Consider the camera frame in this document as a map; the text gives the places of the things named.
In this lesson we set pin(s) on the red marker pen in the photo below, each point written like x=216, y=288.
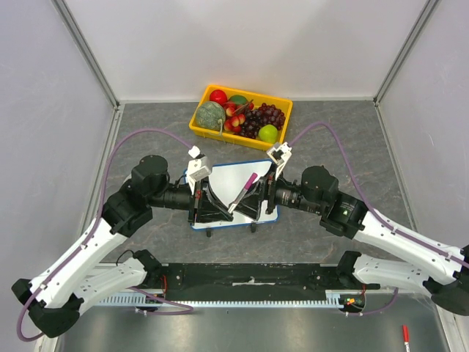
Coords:
x=406, y=338

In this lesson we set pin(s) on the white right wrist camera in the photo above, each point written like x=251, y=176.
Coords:
x=279, y=155

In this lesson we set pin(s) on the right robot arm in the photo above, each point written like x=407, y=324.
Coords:
x=435, y=269

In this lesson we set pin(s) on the red cherries cluster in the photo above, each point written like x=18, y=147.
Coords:
x=235, y=115

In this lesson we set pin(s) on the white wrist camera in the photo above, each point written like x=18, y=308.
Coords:
x=199, y=167
x=279, y=155

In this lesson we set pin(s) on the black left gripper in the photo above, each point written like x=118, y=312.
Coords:
x=213, y=210

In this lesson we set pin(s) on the dark purple grape bunch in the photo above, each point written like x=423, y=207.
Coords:
x=264, y=115

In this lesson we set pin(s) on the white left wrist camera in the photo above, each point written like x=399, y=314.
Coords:
x=199, y=167

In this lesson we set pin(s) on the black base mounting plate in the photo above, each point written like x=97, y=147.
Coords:
x=249, y=282

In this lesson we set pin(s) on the light blue cable duct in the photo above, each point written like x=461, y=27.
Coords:
x=133, y=299

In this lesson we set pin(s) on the red apple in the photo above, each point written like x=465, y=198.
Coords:
x=218, y=96

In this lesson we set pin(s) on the green mango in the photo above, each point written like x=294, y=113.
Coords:
x=238, y=100

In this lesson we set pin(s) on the green pear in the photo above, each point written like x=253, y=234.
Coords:
x=268, y=134

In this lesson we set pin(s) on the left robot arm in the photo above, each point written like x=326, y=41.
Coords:
x=58, y=297

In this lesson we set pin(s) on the yellow plastic fruit tray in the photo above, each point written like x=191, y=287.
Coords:
x=258, y=99

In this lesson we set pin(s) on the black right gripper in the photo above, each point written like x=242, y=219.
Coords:
x=268, y=196

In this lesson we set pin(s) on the green netted melon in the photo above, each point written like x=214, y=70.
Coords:
x=210, y=115

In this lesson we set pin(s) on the blue framed whiteboard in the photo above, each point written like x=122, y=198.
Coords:
x=226, y=181

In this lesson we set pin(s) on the purple capped whiteboard marker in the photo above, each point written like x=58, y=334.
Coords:
x=243, y=192

